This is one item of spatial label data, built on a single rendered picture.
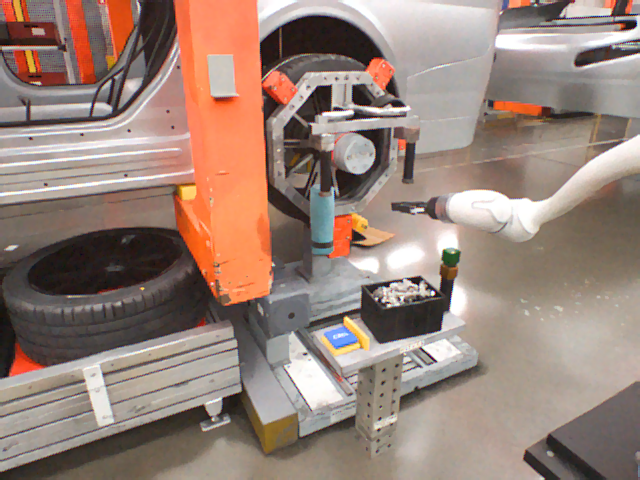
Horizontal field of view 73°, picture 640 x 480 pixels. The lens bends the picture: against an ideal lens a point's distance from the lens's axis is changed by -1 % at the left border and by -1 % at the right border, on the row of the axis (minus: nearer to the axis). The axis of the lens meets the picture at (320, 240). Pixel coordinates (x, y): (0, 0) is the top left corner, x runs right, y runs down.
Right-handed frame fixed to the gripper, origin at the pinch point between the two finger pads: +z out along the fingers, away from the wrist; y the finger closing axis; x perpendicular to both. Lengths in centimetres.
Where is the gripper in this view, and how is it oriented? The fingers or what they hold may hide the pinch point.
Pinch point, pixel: (399, 206)
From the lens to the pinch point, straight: 151.0
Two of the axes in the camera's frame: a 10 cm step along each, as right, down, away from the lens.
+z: -5.1, -0.9, 8.6
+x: 1.4, 9.7, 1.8
